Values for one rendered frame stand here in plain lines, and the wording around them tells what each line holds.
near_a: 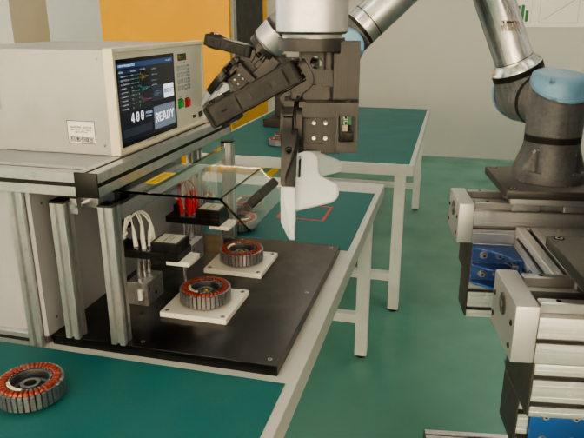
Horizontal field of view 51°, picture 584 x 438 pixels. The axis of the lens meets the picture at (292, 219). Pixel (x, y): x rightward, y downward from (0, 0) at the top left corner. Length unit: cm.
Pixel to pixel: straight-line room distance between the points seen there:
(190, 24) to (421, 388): 346
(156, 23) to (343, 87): 453
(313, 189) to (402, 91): 590
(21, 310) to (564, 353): 99
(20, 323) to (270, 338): 51
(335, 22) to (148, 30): 457
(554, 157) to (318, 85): 82
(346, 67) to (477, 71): 584
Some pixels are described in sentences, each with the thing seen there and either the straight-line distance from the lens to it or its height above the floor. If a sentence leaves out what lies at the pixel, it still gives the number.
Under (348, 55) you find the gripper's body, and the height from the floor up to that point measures 134.
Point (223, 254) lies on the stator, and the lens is 153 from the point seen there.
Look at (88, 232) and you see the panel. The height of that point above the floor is 93.
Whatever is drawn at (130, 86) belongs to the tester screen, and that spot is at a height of 124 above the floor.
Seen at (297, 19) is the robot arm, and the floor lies 137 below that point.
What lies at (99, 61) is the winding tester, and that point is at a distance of 123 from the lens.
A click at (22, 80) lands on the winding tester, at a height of 126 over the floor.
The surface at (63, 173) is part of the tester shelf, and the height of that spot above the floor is 111.
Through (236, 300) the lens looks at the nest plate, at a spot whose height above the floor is 78.
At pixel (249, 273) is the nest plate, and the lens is 149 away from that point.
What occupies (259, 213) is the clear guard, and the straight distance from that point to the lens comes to 117.
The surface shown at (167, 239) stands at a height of 92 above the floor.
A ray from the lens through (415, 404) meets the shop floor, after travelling 242.
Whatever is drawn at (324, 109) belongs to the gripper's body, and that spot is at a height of 128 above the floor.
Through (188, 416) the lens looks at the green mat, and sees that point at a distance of 106.
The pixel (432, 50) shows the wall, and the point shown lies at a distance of 646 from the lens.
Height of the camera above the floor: 137
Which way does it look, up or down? 18 degrees down
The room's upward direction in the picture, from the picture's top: straight up
